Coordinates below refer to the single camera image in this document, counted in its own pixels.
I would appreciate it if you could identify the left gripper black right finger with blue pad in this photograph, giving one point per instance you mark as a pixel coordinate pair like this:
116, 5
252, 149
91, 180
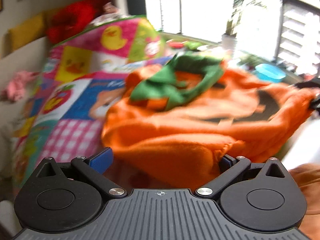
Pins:
231, 171

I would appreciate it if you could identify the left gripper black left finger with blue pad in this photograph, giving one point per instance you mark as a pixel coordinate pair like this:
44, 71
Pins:
90, 171

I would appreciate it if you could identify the orange pumpkin costume green collar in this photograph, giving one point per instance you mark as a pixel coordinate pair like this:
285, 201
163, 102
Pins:
175, 122

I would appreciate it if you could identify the blue plastic container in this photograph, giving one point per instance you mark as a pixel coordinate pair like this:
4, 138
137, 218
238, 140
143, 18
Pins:
268, 72

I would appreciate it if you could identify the colourful cartoon patchwork blanket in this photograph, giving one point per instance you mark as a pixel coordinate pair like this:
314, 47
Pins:
82, 78

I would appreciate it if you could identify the potted palm white pot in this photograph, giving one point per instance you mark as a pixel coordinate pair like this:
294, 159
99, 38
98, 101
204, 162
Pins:
255, 25

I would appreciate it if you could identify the pink fluffy cloth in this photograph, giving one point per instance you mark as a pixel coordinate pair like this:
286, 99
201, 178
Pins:
16, 87

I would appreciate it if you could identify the red plastic basin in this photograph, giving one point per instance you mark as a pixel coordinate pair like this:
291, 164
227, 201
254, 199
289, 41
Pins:
175, 44

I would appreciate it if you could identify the yellow pillow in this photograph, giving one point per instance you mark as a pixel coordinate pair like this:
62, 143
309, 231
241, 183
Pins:
27, 32

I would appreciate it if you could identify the red plush cushion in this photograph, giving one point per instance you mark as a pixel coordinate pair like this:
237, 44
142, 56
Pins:
73, 19

